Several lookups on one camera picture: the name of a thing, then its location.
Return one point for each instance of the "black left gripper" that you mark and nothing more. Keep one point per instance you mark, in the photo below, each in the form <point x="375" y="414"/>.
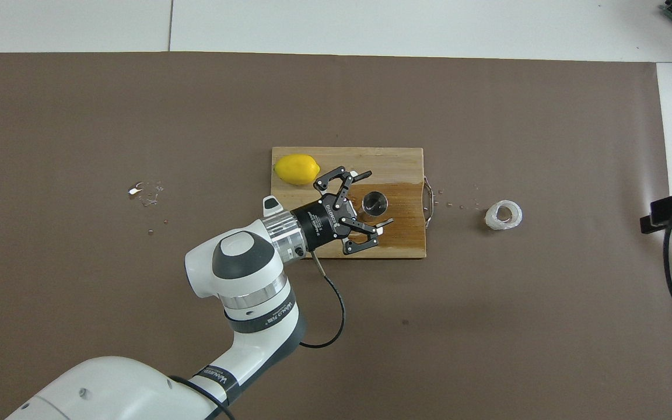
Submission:
<point x="324" y="224"/>

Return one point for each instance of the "steel double jigger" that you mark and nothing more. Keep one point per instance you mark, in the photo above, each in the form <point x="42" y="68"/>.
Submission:
<point x="374" y="204"/>

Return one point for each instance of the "clear plastic cup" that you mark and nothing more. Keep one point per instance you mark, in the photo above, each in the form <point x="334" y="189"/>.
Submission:
<point x="496" y="220"/>

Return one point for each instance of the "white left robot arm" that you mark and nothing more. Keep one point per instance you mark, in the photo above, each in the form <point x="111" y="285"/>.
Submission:
<point x="242" y="280"/>

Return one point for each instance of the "wooden cutting board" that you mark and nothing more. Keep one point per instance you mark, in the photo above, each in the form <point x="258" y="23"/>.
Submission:
<point x="406" y="169"/>

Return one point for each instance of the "yellow lemon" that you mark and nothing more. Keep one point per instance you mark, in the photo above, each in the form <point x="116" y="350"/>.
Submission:
<point x="296" y="169"/>

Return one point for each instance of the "brown paper table mat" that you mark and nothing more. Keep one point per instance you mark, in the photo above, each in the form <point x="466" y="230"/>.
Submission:
<point x="487" y="350"/>

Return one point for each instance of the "spilled water puddle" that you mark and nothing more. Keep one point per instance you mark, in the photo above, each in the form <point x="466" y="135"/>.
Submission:
<point x="148" y="195"/>

